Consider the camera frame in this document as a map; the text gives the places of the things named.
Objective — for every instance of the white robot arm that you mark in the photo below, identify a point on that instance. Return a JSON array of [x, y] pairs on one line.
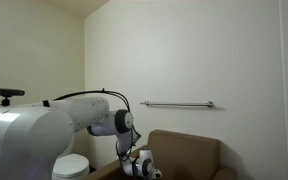
[[27, 133]]

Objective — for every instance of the white toilet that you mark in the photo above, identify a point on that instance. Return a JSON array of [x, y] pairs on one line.
[[70, 165]]

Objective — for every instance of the steel wall towel bar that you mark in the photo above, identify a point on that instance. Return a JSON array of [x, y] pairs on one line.
[[177, 104]]

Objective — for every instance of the black stereo camera bar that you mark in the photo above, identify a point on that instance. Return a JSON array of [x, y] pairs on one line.
[[4, 91]]

